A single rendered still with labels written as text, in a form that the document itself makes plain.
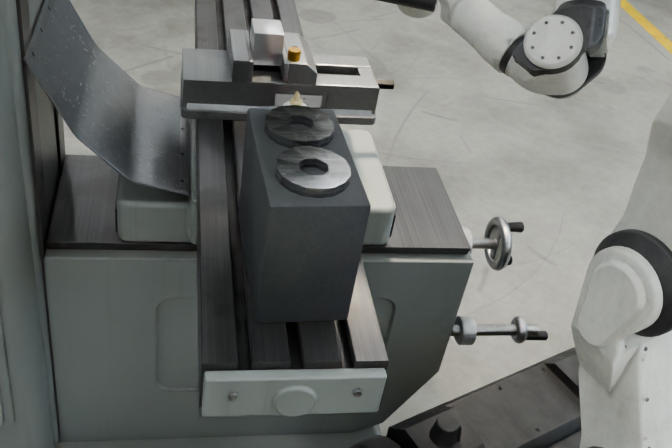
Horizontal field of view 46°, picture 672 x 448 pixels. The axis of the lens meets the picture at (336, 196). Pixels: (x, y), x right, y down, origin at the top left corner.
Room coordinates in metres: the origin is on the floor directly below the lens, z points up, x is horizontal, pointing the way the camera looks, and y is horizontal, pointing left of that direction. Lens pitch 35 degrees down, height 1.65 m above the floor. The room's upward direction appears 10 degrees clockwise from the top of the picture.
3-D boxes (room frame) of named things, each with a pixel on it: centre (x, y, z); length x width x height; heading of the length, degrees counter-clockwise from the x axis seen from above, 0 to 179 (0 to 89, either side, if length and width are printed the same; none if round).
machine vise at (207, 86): (1.28, 0.14, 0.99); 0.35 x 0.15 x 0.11; 106
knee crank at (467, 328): (1.23, -0.39, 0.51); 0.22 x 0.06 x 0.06; 104
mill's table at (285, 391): (1.23, 0.16, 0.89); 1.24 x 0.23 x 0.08; 14
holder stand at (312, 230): (0.83, 0.05, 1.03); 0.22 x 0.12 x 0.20; 18
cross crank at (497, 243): (1.35, -0.33, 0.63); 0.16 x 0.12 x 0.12; 104
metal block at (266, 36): (1.27, 0.17, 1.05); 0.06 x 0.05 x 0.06; 16
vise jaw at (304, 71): (1.28, 0.11, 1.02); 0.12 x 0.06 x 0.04; 16
